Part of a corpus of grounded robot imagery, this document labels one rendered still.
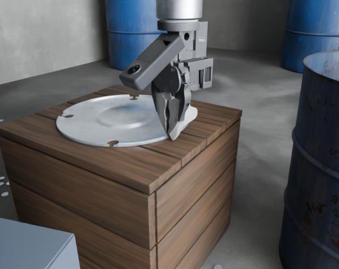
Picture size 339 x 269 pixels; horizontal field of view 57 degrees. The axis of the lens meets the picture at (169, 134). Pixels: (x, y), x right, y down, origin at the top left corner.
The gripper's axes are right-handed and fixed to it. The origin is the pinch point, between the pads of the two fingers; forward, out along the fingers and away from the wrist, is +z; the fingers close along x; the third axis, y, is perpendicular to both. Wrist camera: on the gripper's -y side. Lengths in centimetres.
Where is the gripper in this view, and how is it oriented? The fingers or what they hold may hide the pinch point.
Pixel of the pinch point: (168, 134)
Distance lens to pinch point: 59.0
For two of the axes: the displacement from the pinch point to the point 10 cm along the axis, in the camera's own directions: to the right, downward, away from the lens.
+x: -6.6, -3.2, 6.8
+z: 0.0, 9.1, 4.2
